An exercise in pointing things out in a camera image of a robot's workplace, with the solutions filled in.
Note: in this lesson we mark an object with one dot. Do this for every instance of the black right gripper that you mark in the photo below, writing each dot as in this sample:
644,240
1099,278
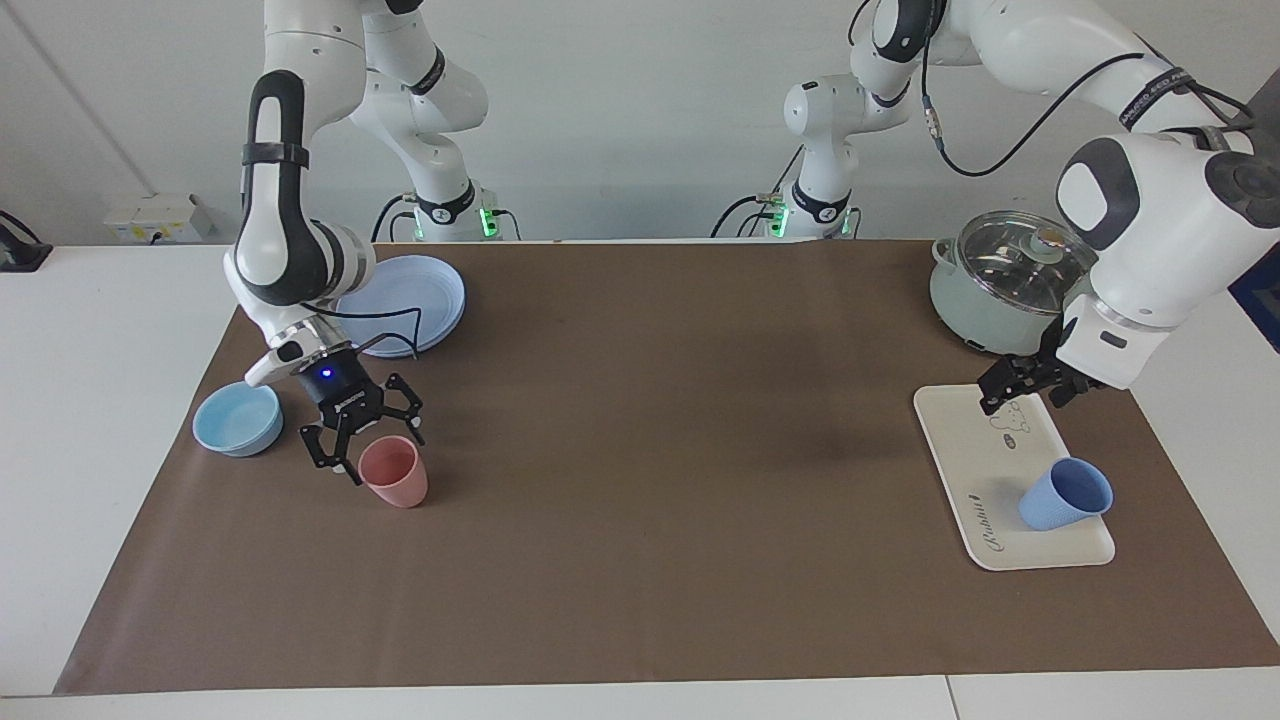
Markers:
340,392

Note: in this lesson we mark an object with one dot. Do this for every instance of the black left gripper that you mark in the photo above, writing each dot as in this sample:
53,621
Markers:
1048,360

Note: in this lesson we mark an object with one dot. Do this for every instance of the pink plastic cup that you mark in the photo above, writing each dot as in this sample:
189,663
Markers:
395,480

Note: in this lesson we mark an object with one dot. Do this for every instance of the periwinkle blue plastic cup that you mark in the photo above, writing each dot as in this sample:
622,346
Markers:
1060,500

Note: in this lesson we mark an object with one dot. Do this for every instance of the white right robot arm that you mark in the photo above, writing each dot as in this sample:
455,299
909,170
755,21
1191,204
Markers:
280,240

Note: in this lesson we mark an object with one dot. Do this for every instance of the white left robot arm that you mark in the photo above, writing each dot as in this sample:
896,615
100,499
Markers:
1170,220

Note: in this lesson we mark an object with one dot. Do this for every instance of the cream tray with bear print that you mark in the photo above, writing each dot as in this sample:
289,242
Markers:
970,470

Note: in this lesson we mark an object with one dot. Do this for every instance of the pale green cooking pot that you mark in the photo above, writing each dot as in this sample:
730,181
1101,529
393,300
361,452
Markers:
980,320

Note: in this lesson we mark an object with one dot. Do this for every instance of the light blue bowl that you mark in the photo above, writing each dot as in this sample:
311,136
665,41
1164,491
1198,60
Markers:
237,418

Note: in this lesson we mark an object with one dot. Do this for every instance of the periwinkle blue plate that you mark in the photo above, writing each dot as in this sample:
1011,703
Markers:
420,295

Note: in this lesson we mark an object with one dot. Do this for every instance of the blue box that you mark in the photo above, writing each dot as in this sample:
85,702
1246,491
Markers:
1265,300

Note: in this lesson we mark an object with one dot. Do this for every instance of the brown table mat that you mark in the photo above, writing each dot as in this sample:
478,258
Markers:
650,480

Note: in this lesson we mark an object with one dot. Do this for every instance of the white wall socket box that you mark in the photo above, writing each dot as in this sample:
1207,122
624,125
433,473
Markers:
150,220

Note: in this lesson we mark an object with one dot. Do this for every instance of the black clamp mount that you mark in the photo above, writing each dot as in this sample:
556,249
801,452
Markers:
20,255

